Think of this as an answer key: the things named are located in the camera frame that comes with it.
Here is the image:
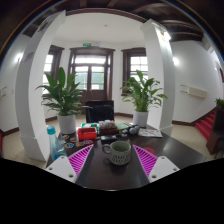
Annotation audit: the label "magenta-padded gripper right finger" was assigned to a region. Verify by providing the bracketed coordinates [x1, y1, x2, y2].
[131, 144, 181, 188]

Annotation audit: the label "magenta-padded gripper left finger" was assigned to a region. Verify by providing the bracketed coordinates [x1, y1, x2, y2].
[44, 143, 96, 188]

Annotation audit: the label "clear blue-capped drink bottle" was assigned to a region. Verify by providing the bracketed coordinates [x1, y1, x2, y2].
[46, 125, 68, 163]

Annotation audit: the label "white printed magazine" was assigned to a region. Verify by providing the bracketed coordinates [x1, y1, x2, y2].
[137, 128, 164, 139]

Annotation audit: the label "red plastic box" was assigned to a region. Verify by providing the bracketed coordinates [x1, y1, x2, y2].
[77, 126, 99, 141]

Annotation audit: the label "grey patterned ceramic mug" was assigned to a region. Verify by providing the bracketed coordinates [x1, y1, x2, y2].
[101, 140, 133, 167]

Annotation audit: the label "dark round headphones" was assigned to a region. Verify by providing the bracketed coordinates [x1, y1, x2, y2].
[127, 124, 141, 136]

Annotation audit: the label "green white tissue box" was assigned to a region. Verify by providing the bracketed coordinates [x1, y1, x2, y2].
[80, 122, 100, 130]

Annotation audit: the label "flat black phone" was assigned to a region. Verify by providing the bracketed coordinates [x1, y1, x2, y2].
[100, 134, 118, 143]

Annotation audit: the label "folded green cloth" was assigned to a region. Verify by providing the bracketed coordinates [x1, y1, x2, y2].
[114, 122, 130, 131]

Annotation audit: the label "dark tray of small cups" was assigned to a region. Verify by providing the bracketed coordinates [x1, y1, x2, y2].
[98, 119, 119, 136]

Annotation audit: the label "red carpeted staircase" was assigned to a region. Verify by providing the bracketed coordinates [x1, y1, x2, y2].
[194, 111, 218, 141]

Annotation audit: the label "black office chair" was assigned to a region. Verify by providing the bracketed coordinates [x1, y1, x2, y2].
[85, 99, 116, 124]

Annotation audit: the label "potted leafy plant white pot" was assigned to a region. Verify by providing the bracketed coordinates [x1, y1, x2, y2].
[35, 66, 92, 135]
[120, 69, 169, 129]

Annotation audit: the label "small green potted plant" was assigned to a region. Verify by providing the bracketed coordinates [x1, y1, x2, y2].
[214, 97, 224, 110]

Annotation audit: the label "dark wooden glazed double door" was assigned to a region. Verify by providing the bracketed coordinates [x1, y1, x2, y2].
[68, 46, 116, 102]

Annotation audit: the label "dark wooden framed window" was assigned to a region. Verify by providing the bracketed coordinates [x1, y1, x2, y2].
[121, 47, 150, 96]
[42, 44, 65, 92]

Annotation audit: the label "white wall heater unit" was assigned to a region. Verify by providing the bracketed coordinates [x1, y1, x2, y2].
[0, 86, 8, 99]
[179, 84, 209, 100]

